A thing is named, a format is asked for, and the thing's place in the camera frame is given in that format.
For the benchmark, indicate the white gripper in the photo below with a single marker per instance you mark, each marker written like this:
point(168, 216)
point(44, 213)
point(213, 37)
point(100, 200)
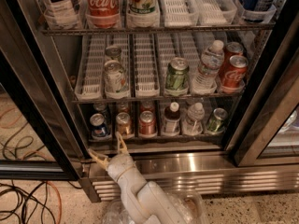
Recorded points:
point(120, 165)

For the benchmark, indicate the blue pepsi can front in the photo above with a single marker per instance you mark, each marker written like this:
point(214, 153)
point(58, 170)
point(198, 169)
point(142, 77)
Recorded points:
point(99, 126)

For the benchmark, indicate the blue pepsi can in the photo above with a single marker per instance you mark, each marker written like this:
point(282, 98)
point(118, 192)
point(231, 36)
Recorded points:
point(104, 110)
point(99, 126)

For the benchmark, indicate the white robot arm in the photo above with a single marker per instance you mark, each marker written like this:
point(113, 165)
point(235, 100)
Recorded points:
point(144, 200)

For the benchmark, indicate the gold soda can front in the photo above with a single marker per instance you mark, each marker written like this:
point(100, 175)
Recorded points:
point(124, 123)

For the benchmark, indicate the gold soda can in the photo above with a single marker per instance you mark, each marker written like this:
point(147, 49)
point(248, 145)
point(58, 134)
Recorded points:
point(123, 107)
point(124, 123)

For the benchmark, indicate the gold soda can rear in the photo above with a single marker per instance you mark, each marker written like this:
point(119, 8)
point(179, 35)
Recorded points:
point(123, 107)

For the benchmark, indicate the blue pepsi can rear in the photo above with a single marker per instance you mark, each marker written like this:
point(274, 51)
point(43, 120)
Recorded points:
point(104, 110)

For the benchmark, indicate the red soda can front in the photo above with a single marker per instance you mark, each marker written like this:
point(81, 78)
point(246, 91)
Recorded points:
point(147, 123)

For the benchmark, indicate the red soda can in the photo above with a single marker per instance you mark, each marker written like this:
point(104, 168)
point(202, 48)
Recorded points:
point(147, 123)
point(147, 106)

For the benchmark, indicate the red soda can rear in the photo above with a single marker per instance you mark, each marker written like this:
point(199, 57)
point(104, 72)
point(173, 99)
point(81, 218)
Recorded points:
point(147, 106)

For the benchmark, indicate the left glass fridge door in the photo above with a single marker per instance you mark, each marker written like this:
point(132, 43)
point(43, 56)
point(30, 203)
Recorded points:
point(26, 86)

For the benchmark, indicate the glass fridge door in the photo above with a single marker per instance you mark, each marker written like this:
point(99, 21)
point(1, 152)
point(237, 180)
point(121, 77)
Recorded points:
point(26, 86)
point(274, 135)

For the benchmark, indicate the white patterned can front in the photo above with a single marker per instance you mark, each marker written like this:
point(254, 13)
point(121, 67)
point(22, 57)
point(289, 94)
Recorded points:
point(115, 77)

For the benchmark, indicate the small water bottle bottom shelf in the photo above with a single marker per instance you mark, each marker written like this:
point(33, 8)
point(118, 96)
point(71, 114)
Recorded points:
point(192, 125)

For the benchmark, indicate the green soda can middle shelf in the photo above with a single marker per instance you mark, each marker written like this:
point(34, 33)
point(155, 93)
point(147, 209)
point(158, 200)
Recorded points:
point(177, 74)

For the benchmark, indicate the green soda can shelf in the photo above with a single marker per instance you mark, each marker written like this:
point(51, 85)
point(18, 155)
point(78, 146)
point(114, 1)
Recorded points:
point(177, 74)
point(216, 120)

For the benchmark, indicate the silver can rear middle shelf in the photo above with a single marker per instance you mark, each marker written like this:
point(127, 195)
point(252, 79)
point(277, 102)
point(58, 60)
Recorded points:
point(113, 52)

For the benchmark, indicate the green soda can bottom shelf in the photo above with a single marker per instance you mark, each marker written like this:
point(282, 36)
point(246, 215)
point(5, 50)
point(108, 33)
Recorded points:
point(216, 120)

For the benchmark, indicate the stainless steel fridge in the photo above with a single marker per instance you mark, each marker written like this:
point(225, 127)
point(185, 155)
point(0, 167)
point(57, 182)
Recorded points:
point(71, 62)

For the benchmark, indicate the water bottle middle shelf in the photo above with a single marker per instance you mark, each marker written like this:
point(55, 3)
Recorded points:
point(211, 60)

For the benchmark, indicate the red coca-cola can front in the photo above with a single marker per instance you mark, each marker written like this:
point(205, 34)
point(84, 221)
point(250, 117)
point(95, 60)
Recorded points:
point(234, 71)

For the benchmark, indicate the red coca-cola can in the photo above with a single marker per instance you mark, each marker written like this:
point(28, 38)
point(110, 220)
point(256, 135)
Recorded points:
point(231, 48)
point(234, 71)

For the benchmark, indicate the coca-cola bottle top shelf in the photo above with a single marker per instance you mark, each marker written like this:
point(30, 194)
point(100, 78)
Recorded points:
point(103, 13)

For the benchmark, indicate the tea bottle top shelf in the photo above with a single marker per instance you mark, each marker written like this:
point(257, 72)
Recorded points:
point(63, 14)

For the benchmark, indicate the red coca-cola can rear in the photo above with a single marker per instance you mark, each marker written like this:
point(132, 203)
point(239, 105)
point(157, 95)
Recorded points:
point(231, 48)

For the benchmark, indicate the right glass fridge door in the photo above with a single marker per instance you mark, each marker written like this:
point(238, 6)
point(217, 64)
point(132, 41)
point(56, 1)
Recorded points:
point(274, 135)

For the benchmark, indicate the dark juice bottle white cap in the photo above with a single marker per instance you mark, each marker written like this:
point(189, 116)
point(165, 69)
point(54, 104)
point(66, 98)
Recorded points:
point(171, 118)

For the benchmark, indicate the clear plastic bag bin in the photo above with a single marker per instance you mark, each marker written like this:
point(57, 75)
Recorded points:
point(189, 204)

